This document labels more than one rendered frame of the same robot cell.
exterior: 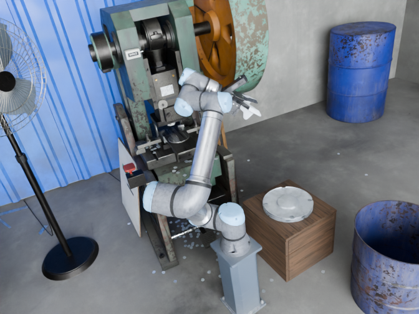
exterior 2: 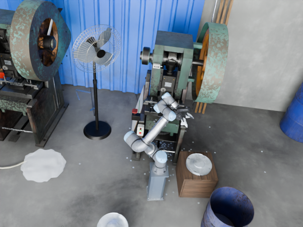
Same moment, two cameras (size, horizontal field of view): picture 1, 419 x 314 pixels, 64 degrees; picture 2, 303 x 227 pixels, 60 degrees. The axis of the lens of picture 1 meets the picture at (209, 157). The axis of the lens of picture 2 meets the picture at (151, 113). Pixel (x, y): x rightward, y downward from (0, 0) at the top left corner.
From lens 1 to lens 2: 1.19 m
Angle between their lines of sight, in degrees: 18
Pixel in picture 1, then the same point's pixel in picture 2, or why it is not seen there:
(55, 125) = (120, 60)
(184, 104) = (157, 109)
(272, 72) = (257, 81)
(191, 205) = (138, 148)
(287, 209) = (195, 166)
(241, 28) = (206, 80)
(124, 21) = (159, 50)
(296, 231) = (191, 178)
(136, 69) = (156, 71)
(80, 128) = (131, 66)
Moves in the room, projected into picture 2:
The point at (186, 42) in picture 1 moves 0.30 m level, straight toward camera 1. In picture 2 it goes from (185, 69) to (175, 83)
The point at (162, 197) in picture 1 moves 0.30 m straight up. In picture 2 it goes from (130, 139) to (132, 113)
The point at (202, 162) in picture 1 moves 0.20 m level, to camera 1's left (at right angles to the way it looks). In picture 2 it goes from (150, 135) to (129, 127)
